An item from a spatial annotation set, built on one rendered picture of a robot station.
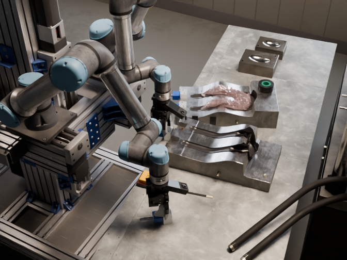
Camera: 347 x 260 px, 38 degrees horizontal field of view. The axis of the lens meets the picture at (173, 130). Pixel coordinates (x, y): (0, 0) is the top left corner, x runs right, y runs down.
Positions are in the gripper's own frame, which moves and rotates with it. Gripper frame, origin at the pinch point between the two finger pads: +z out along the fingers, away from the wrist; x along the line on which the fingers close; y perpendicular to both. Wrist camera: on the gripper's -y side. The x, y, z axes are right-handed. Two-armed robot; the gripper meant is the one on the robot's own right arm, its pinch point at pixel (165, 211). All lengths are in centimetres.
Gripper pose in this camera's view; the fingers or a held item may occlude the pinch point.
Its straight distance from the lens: 209.2
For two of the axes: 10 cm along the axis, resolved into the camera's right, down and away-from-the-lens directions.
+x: 1.9, 6.4, -7.5
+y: -9.8, 1.3, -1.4
